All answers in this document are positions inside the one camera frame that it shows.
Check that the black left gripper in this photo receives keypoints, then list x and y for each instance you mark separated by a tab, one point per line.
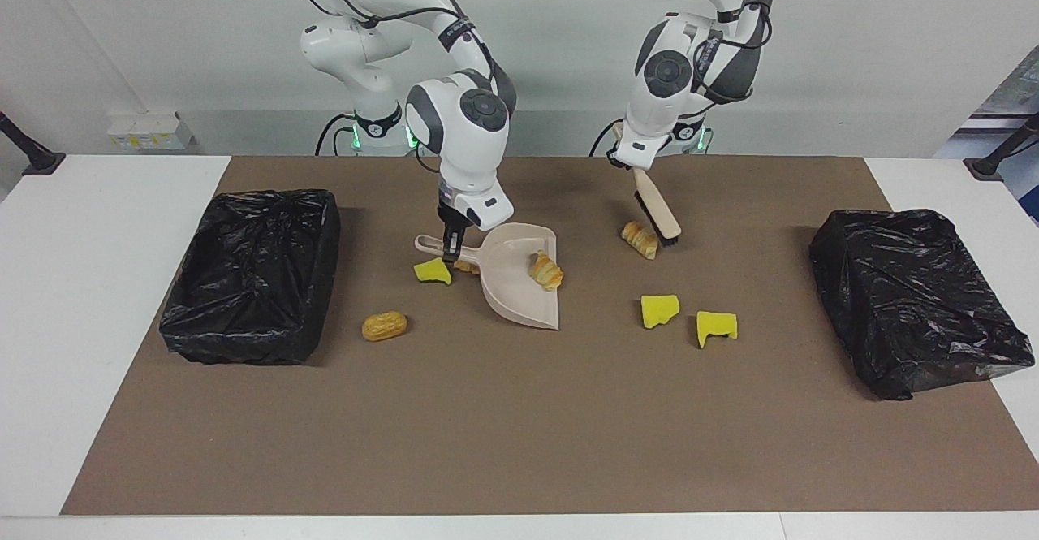
618	162

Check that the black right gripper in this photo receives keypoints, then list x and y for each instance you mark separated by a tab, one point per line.
453	222

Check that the beige brush black bristles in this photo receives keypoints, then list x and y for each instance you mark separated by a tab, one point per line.
661	211

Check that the beige plastic dustpan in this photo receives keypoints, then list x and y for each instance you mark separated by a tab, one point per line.
511	280

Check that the small croissant piece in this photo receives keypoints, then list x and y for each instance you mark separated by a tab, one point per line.
640	240
467	266
546	271

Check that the oval brown bread roll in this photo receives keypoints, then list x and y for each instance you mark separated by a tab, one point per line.
384	326

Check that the yellow sponge piece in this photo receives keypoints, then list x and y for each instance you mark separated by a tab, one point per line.
717	327
432	271
659	311

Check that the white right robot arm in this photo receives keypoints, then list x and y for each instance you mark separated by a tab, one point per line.
471	142

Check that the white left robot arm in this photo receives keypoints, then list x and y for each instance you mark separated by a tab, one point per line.
674	77

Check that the black bag lined bin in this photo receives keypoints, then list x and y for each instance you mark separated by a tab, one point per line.
252	280
909	296

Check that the brown table mat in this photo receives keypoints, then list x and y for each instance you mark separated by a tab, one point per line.
487	459

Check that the black clamp stand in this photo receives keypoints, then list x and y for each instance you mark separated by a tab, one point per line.
986	168
36	160

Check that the blue grey background equipment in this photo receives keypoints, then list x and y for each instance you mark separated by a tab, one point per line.
1019	97

